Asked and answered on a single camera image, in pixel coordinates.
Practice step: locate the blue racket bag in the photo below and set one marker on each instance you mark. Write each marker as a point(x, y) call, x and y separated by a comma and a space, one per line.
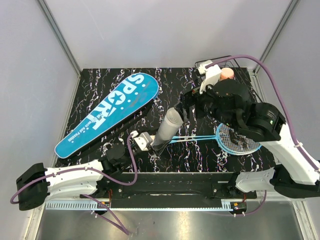
point(128, 97)

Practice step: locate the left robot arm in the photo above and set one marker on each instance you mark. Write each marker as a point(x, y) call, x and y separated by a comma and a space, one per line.
point(38, 184)

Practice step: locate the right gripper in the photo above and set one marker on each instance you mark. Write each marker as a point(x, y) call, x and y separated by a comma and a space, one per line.
point(191, 97)

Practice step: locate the blue badminton racket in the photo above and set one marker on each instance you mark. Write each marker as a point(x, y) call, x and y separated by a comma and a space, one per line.
point(179, 139)
point(234, 143)

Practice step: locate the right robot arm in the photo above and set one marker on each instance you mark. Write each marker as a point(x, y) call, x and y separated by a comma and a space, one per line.
point(297, 176)

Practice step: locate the pink cup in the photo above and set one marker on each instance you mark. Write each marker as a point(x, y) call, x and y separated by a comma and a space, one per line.
point(226, 73)

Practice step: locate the black wire basket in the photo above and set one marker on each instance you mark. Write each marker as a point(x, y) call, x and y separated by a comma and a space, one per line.
point(242, 75)

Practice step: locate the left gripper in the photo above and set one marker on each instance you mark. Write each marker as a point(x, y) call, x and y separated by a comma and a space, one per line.
point(149, 149)

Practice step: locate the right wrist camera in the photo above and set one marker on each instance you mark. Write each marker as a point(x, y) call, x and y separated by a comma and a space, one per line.
point(210, 74)

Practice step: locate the white shuttlecock tube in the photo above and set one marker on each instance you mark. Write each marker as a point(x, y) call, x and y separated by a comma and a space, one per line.
point(168, 128)

